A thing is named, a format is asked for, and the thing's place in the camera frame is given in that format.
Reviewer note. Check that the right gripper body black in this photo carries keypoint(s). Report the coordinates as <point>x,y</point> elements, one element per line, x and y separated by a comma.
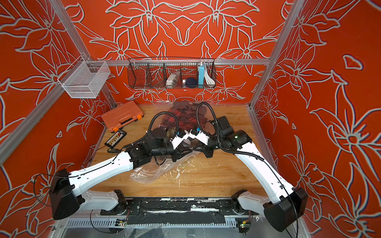
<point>213,144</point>

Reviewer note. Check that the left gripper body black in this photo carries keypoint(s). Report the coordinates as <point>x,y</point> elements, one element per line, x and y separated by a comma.
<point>167,150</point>

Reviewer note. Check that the olive plaid shirt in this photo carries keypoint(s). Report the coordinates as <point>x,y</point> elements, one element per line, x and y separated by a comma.
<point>168,132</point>

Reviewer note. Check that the red black plaid shirt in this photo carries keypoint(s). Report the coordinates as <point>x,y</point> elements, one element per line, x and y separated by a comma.
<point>186,115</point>

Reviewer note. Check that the clear plastic vacuum bag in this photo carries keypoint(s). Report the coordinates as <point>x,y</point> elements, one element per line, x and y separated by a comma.
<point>151,171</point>

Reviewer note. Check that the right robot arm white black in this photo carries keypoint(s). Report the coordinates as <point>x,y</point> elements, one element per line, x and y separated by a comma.
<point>284,203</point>

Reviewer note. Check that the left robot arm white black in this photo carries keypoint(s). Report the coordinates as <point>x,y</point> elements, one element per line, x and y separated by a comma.
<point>70,191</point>

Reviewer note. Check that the black yellow screwdriver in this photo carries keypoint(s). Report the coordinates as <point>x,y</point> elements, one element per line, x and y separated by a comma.
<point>115,151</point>

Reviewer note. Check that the black screwdriver bit holder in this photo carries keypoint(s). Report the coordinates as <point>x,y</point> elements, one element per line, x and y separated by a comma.
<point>114,140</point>

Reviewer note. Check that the orange tool case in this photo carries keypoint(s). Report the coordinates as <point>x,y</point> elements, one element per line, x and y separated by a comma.
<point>121,116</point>

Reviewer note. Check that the dark blue round object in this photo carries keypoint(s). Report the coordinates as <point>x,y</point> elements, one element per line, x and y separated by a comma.
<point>191,82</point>

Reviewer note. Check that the light blue box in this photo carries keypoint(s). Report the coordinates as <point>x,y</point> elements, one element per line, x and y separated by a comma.
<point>201,72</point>

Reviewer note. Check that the grey bagged item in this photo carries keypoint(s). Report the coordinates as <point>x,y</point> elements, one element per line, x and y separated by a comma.
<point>173,80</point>

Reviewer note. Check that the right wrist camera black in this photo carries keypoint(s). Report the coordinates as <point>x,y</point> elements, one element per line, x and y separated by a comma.
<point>219,125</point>

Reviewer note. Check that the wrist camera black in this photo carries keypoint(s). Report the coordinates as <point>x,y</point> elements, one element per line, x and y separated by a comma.
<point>158,139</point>
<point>219,125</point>

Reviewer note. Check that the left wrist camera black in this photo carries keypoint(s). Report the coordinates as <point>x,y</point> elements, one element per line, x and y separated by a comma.
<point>158,139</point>

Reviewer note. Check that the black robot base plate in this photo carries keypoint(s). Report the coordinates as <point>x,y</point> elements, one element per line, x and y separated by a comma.
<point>180,209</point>

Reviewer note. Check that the black wire wall basket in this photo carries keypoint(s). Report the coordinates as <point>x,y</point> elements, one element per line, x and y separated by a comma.
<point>146,73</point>

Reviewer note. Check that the white cable duct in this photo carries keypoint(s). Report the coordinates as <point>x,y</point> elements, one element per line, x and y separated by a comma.
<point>119,223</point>

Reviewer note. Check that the clear plastic wall bin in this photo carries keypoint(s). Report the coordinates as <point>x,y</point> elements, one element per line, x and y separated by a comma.
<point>85,79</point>

